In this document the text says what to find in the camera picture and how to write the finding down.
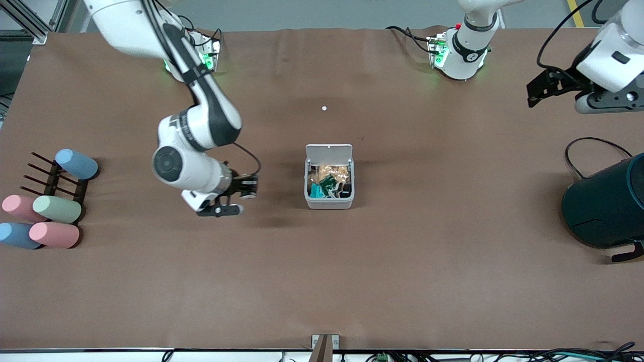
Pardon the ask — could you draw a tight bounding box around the dark curved foot piece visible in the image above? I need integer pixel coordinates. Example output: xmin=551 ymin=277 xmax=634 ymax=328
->
xmin=611 ymin=241 xmax=644 ymax=263

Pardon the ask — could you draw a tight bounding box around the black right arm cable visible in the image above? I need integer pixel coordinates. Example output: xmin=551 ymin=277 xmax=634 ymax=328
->
xmin=141 ymin=0 xmax=262 ymax=176

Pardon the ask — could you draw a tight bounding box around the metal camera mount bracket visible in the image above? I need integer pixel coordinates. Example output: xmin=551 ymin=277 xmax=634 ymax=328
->
xmin=308 ymin=334 xmax=341 ymax=362

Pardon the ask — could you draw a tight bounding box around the pink cup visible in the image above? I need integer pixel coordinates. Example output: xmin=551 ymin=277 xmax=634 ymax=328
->
xmin=2 ymin=195 xmax=49 ymax=223
xmin=29 ymin=221 xmax=81 ymax=249

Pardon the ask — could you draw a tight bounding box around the dark green wrapper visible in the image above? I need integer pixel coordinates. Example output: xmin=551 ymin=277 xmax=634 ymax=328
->
xmin=319 ymin=174 xmax=340 ymax=198

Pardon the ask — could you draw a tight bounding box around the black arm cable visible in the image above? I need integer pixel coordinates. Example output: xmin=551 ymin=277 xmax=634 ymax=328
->
xmin=141 ymin=0 xmax=262 ymax=176
xmin=536 ymin=0 xmax=612 ymax=76

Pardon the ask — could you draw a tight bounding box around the black cup rack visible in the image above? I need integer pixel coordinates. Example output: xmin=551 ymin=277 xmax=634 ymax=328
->
xmin=20 ymin=152 xmax=89 ymax=225

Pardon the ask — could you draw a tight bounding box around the white square lidded bin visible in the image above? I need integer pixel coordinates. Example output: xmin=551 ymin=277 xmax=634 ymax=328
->
xmin=304 ymin=144 xmax=355 ymax=210

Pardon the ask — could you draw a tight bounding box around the black base cable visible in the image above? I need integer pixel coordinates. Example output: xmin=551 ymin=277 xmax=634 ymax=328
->
xmin=386 ymin=25 xmax=439 ymax=55

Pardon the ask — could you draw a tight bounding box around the black looped cable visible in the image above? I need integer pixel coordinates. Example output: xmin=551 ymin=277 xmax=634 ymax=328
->
xmin=565 ymin=137 xmax=634 ymax=179

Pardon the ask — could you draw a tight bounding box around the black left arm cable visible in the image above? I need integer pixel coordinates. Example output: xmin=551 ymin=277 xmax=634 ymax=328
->
xmin=536 ymin=0 xmax=612 ymax=76

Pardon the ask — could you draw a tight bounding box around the dark teal cylindrical bin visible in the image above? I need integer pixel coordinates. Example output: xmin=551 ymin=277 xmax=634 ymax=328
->
xmin=561 ymin=153 xmax=644 ymax=250

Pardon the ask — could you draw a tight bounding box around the tan snack wrapper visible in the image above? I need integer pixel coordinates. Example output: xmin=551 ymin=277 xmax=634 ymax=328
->
xmin=308 ymin=163 xmax=351 ymax=185

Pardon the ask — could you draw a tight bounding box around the green cup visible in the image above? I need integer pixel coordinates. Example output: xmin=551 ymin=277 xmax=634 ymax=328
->
xmin=32 ymin=195 xmax=83 ymax=225

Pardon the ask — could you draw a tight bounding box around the aluminium frame profile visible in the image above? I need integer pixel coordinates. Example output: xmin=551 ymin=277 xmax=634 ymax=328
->
xmin=0 ymin=0 xmax=68 ymax=46

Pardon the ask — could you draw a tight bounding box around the brown table cover sheet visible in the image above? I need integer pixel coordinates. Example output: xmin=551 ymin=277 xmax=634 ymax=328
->
xmin=0 ymin=25 xmax=644 ymax=351

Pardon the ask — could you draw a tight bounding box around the blue cup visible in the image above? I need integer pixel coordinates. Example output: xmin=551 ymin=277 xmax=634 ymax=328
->
xmin=55 ymin=148 xmax=99 ymax=180
xmin=0 ymin=222 xmax=44 ymax=250

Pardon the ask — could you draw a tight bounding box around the black cable bundle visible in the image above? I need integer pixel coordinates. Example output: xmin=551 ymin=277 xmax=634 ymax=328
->
xmin=523 ymin=341 xmax=644 ymax=362

